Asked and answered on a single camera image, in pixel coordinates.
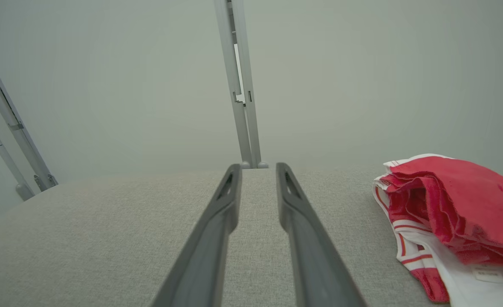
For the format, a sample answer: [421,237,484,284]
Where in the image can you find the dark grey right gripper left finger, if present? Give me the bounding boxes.
[151,163,243,307]

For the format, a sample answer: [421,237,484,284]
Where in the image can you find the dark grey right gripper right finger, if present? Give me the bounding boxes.
[275,162,368,307]

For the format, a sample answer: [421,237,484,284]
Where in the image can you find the red white printed T-shirt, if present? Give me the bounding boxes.
[373,153,503,307]

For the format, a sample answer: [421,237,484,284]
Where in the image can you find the grey partition post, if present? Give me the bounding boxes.
[0,36,59,192]
[0,107,35,202]
[214,0,270,170]

